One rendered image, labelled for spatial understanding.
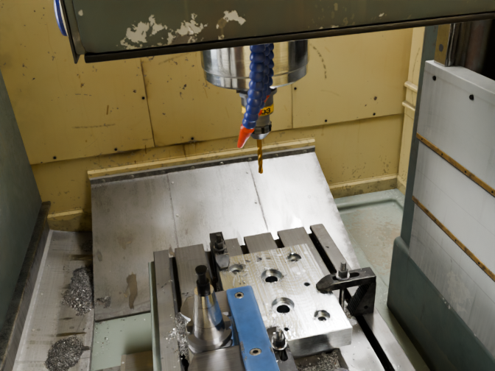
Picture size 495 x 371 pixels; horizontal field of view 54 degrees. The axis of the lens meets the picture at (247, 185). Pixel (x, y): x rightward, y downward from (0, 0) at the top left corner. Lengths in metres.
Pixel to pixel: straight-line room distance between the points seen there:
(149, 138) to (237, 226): 0.47
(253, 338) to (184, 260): 0.71
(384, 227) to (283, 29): 1.67
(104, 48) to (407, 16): 0.24
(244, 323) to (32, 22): 1.32
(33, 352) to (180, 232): 0.59
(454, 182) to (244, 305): 0.57
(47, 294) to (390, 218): 1.33
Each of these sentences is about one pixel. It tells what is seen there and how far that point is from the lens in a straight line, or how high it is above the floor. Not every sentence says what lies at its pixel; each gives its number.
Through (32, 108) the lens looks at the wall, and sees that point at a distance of 1.84.
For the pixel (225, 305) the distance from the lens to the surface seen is 0.73.
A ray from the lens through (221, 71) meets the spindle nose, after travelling 0.68.
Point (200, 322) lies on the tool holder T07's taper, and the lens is 0.66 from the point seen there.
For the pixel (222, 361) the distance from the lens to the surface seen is 0.66.
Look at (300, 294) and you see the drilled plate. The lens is 1.08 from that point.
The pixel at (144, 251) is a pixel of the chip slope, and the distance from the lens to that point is 1.72.
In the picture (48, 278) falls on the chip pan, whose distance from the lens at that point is 1.81.
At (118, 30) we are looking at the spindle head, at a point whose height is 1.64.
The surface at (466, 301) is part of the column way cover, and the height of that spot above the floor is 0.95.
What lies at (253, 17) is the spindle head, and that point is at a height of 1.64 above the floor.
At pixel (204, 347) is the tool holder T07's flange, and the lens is 0.67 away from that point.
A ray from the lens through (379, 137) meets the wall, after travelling 2.10.
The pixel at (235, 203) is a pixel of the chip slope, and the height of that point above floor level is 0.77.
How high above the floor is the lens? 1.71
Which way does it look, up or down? 29 degrees down
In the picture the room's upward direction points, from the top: 4 degrees counter-clockwise
